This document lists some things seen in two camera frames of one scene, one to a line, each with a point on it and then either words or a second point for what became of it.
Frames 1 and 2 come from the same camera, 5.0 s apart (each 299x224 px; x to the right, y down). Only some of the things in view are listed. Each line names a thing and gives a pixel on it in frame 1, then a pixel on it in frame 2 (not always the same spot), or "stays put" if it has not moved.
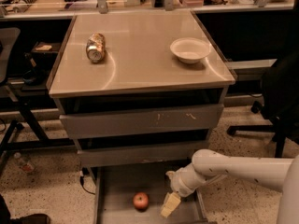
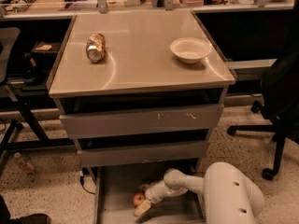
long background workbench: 59,2 stays put
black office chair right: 279,94 stays put
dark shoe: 32,218 stays put
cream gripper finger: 170,174 -> 145,187
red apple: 141,202 stays put
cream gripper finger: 171,202 -> 143,208
